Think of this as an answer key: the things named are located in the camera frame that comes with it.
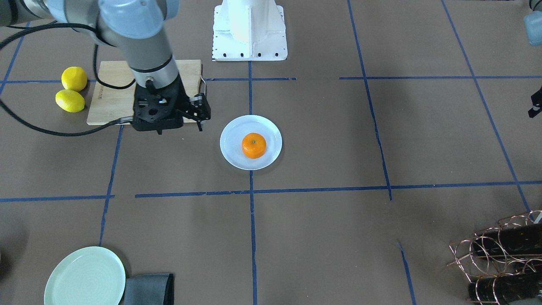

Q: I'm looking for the wooden cutting board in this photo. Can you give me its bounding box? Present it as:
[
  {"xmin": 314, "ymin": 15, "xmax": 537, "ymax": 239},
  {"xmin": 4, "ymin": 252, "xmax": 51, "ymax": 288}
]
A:
[{"xmin": 86, "ymin": 59, "xmax": 202, "ymax": 126}]

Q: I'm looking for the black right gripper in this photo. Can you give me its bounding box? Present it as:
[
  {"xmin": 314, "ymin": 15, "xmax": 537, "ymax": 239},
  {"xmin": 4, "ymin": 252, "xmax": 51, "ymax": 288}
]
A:
[{"xmin": 131, "ymin": 78, "xmax": 211, "ymax": 134}]

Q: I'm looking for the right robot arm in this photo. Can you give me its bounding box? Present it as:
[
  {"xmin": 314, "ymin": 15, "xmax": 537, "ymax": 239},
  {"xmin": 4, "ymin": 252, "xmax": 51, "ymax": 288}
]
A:
[{"xmin": 1, "ymin": 0, "xmax": 211, "ymax": 137}]

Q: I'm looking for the dark grey folded cloth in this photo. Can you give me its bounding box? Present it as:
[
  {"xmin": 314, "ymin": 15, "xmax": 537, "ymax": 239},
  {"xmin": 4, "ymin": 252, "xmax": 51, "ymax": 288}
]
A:
[{"xmin": 124, "ymin": 273, "xmax": 175, "ymax": 305}]

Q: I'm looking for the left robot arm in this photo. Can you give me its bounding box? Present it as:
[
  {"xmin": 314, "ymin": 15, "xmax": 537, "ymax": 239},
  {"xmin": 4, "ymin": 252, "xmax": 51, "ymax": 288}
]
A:
[{"xmin": 523, "ymin": 10, "xmax": 542, "ymax": 118}]

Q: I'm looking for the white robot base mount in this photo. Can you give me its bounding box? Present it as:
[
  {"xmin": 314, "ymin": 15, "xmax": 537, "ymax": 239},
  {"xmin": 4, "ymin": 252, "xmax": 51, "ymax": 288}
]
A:
[{"xmin": 212, "ymin": 0, "xmax": 288, "ymax": 61}]

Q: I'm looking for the copper wire bottle rack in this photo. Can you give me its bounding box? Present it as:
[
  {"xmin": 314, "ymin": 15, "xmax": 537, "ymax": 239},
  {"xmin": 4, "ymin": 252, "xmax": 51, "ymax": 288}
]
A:
[{"xmin": 449, "ymin": 210, "xmax": 542, "ymax": 305}]

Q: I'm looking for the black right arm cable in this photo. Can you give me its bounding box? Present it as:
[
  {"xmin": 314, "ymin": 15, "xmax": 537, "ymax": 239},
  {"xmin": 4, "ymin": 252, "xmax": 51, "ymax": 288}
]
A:
[{"xmin": 0, "ymin": 23, "xmax": 140, "ymax": 137}]

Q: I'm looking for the lower yellow lemon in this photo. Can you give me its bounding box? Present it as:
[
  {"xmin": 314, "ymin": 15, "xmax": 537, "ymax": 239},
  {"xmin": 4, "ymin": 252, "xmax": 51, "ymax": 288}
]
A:
[{"xmin": 55, "ymin": 89, "xmax": 86, "ymax": 113}]

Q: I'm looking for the light blue plate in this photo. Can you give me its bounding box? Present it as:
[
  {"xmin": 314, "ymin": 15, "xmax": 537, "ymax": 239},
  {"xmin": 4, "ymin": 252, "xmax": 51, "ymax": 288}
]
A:
[{"xmin": 219, "ymin": 115, "xmax": 283, "ymax": 171}]

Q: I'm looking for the upper yellow lemon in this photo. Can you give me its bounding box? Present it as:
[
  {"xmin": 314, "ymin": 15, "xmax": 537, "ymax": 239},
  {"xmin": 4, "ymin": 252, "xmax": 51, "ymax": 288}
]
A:
[{"xmin": 61, "ymin": 67, "xmax": 88, "ymax": 92}]

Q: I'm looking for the orange mandarin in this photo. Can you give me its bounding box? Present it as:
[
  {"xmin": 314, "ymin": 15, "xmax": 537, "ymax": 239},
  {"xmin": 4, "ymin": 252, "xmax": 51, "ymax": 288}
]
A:
[{"xmin": 241, "ymin": 133, "xmax": 267, "ymax": 159}]

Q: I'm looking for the yellow lemon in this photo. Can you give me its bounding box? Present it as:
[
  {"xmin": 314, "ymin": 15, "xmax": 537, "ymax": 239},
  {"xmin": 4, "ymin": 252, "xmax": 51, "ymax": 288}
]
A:
[
  {"xmin": 61, "ymin": 67, "xmax": 88, "ymax": 92},
  {"xmin": 55, "ymin": 89, "xmax": 86, "ymax": 113}
]

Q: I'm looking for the light green plate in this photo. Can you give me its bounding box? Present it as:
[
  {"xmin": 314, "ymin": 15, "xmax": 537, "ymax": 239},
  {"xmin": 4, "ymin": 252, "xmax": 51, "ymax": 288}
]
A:
[{"xmin": 43, "ymin": 247, "xmax": 126, "ymax": 305}]

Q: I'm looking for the dark green wine bottle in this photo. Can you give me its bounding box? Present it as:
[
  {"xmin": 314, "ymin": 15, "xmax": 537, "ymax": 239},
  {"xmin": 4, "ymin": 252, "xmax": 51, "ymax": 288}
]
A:
[{"xmin": 468, "ymin": 272, "xmax": 542, "ymax": 305}]

